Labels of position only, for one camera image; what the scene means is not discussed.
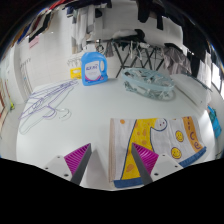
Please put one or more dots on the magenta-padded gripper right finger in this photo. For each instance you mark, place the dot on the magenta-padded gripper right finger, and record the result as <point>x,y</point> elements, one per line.
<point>146,158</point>

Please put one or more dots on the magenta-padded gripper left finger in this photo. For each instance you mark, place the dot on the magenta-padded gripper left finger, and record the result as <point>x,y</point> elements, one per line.
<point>78,158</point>

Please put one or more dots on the white yellow cartoon print towel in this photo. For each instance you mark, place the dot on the white yellow cartoon print towel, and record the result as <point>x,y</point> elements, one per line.
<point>166,133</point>

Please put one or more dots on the round pale blue clip hanger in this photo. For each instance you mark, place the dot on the round pale blue clip hanger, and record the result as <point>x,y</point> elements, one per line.
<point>146,83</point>

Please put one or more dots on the blue plastic baskets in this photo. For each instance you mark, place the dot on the blue plastic baskets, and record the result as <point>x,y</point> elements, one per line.
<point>215,121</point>

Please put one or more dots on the white pillow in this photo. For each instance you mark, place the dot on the white pillow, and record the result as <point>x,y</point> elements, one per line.
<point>190,88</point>

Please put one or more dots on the yellow box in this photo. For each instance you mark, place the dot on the yellow box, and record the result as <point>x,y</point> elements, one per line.
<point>76,73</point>

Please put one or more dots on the blue laundry detergent bottle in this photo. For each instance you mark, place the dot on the blue laundry detergent bottle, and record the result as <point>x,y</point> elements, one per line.
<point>94,68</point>

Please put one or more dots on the grey garment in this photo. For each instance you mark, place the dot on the grey garment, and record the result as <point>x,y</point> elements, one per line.
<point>176,60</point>

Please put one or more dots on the black folding drying rack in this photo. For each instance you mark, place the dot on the black folding drying rack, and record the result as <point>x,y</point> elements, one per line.
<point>130,43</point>

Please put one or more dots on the row of hanging clothes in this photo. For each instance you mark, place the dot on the row of hanging clothes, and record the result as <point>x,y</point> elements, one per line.
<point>193,36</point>

